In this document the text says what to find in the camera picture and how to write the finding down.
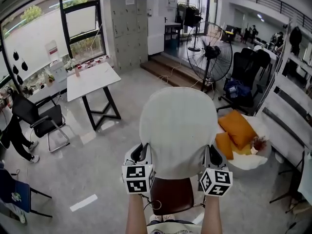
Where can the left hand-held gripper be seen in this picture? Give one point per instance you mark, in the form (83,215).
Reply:
(137,177)

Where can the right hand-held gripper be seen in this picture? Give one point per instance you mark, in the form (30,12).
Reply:
(217,181)

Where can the round white cushion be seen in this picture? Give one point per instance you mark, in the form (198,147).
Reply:
(178,130)

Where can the brown leather chair seat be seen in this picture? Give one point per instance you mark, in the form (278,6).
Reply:
(171,196)

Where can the person's left forearm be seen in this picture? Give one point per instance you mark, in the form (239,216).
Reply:
(136,216)

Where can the person's right forearm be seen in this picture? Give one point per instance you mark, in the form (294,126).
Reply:
(210,218)

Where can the black swivel office chair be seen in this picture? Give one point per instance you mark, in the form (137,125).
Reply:
(246,67)

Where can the black cantilever office chair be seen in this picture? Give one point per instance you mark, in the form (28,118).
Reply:
(46,118)

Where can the blue folding chair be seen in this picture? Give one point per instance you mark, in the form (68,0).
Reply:
(17,194)

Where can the small orange pillow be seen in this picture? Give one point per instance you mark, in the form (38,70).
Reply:
(224,145)

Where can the white round beanbag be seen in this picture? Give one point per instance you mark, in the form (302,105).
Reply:
(246,164)

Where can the large orange pillow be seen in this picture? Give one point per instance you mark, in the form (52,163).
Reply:
(237,128)

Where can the dried flower bunch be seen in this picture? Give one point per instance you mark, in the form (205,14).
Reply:
(259,142)

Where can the person's light shoes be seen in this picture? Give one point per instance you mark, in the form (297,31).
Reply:
(162,218)

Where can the dark blue bag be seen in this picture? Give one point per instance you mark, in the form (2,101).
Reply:
(237,89)

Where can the white floor tape strip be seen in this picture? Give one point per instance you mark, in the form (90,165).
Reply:
(84,203)

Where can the person's white shirt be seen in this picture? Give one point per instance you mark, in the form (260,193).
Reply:
(173,228)

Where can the black metal stand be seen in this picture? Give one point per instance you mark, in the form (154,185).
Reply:
(296,179)

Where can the white table with black legs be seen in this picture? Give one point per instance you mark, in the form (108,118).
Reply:
(91,80)

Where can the white wooden pallet rack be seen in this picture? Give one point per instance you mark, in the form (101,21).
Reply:
(285,106)

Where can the wooden steps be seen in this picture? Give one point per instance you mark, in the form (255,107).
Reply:
(170,69)

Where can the pink cup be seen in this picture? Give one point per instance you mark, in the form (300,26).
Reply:
(77,72)

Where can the large black floor fan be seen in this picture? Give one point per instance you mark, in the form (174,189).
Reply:
(210,51)

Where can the white flower bouquet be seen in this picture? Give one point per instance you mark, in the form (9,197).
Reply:
(70,64)

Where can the white cabinet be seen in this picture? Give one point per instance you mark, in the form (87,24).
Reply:
(156,35)

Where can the grey metal locker cabinet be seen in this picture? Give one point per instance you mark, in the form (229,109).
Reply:
(129,33)

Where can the white water dispenser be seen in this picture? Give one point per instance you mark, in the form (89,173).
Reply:
(54,60)

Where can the black desk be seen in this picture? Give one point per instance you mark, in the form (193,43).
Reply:
(173,32)

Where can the black hanging jacket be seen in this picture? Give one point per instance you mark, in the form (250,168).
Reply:
(295,39)

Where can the black window frame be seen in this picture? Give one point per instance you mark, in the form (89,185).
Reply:
(64,21)

